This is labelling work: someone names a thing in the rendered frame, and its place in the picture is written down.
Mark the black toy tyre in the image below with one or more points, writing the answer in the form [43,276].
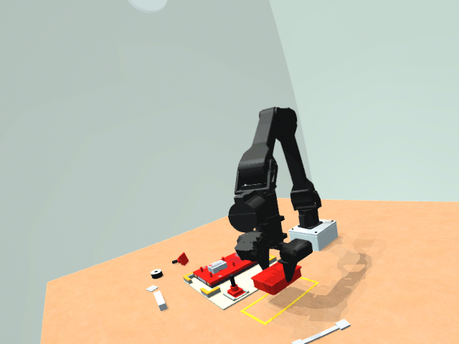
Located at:
[157,273]

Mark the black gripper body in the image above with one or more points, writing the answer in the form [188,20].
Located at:
[291,252]

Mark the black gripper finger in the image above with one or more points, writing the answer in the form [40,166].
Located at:
[263,261]
[288,269]

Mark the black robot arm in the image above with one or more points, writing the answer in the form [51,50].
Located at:
[254,203]

